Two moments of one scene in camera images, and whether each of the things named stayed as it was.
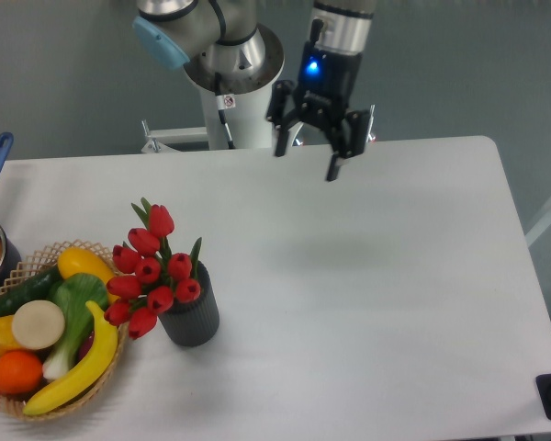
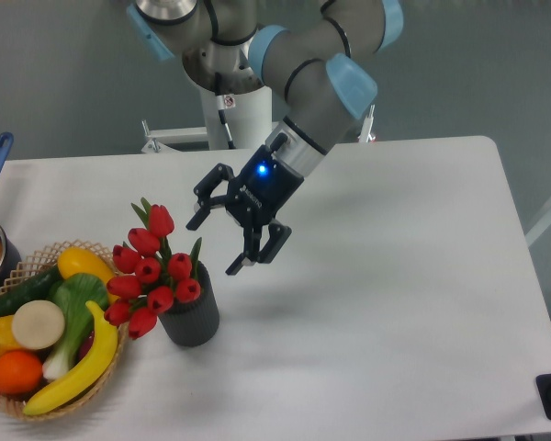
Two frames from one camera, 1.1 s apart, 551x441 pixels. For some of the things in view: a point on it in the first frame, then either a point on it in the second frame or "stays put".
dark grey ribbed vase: [194, 322] stays put
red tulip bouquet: [151, 276] stays put
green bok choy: [73, 292] stays put
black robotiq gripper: [328, 81] to [254, 196]
